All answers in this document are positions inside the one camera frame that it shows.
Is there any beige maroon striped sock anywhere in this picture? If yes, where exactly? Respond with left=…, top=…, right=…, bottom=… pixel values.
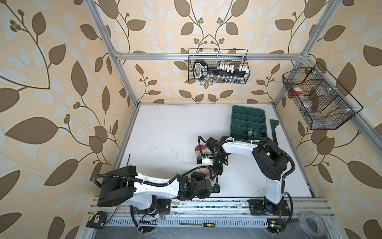
left=195, top=145, right=215, bottom=180

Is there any green compartment tray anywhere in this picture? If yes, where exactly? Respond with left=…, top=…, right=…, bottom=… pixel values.
left=230, top=105, right=268, bottom=140

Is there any black argyle sock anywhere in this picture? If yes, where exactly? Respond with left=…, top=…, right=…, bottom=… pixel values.
left=247, top=130, right=265, bottom=138

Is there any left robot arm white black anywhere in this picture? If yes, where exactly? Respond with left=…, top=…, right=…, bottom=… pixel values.
left=92, top=165, right=220, bottom=212

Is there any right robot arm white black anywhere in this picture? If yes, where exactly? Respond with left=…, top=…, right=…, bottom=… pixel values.
left=197, top=136, right=295, bottom=215

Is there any clear tape roll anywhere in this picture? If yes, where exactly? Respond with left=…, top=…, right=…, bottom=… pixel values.
left=298, top=211, right=327, bottom=237

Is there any black socket set holder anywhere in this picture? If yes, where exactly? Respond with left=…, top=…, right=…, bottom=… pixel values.
left=191, top=60, right=250, bottom=80

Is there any black yellow tape measure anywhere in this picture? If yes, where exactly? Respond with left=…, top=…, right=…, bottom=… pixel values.
left=86, top=211, right=107, bottom=230

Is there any red capped jar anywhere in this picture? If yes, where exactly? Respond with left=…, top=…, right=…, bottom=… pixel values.
left=291, top=87, right=304, bottom=97

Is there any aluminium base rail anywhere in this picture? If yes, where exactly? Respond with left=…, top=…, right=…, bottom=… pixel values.
left=88, top=196, right=335, bottom=228

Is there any yellow black handled knife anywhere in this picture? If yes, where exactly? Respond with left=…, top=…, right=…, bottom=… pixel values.
left=179, top=223, right=216, bottom=228

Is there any green handled tool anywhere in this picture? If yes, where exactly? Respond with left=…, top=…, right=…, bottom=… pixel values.
left=270, top=119, right=280, bottom=145

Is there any back wall wire basket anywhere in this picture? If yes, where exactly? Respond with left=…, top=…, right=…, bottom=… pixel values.
left=188, top=48, right=250, bottom=84

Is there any wall wire basket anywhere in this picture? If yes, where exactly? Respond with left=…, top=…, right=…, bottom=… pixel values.
left=283, top=62, right=364, bottom=130
left=188, top=48, right=250, bottom=84

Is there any right wall wire basket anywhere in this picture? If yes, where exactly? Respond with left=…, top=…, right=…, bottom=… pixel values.
left=283, top=62, right=364, bottom=130

